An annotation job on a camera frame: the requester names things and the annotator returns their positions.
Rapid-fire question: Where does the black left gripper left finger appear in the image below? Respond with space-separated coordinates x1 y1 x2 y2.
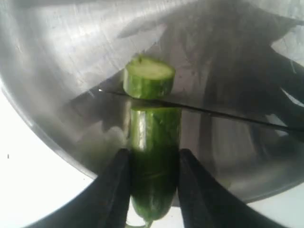
29 149 130 228

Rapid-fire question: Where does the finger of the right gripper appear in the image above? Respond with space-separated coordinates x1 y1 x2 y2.
261 59 304 131

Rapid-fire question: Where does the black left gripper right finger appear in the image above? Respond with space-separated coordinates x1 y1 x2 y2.
178 149 282 228

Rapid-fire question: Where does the black handled knife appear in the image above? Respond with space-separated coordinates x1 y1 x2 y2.
97 88 304 133

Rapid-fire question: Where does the green cucumber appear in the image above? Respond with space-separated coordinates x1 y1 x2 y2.
125 106 182 226

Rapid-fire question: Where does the cucumber slice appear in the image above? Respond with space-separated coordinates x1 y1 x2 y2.
123 55 176 99

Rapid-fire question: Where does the round steel plate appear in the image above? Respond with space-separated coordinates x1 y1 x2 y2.
0 0 304 202

